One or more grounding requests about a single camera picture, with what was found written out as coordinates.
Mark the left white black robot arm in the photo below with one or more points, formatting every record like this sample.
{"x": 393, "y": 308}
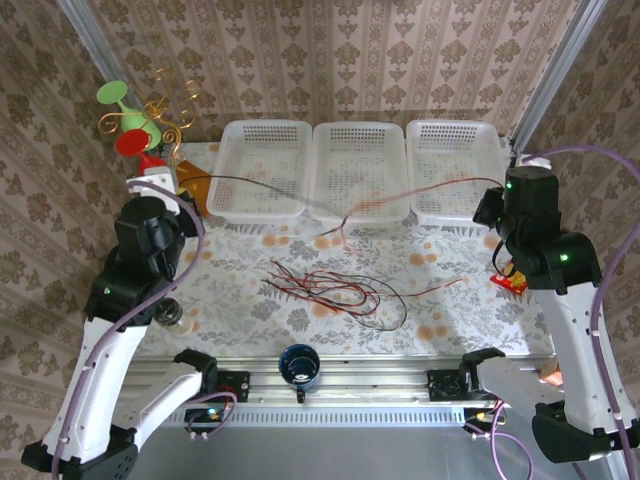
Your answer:
{"x": 95, "y": 380}

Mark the white perforated plastic basket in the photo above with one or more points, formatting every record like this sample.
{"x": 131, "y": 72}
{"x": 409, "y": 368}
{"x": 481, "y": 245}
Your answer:
{"x": 450, "y": 150}
{"x": 357, "y": 150}
{"x": 250, "y": 150}

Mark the red snack packet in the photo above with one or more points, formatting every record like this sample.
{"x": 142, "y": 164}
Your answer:
{"x": 510, "y": 282}

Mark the red plastic goblet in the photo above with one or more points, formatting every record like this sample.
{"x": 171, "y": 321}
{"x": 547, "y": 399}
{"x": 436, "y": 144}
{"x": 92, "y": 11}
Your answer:
{"x": 132, "y": 142}

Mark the floral tablecloth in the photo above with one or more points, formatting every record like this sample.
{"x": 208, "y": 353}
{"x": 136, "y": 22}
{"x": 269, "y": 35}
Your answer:
{"x": 240, "y": 270}

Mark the small clear glass jar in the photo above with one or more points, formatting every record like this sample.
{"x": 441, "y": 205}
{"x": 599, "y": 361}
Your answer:
{"x": 175, "y": 320}

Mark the green plastic goblet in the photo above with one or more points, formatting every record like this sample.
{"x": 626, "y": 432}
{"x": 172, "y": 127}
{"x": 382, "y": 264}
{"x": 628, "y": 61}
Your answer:
{"x": 112, "y": 92}

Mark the dark blue mug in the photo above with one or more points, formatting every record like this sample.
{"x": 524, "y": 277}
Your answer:
{"x": 300, "y": 365}

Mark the small black controller board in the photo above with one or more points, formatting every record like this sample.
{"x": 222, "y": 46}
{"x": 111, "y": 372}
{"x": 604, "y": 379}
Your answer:
{"x": 207, "y": 420}
{"x": 480, "y": 419}

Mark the aluminium frame post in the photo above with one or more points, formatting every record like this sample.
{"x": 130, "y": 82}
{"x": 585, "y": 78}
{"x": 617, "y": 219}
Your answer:
{"x": 560, "y": 75}
{"x": 87, "y": 35}

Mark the aluminium extrusion rail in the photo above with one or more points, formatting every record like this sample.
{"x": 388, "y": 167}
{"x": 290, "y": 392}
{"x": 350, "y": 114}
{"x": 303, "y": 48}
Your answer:
{"x": 375, "y": 380}

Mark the grey metal base plate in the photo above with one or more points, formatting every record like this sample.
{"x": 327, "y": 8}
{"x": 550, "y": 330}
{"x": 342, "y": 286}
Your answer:
{"x": 350, "y": 455}

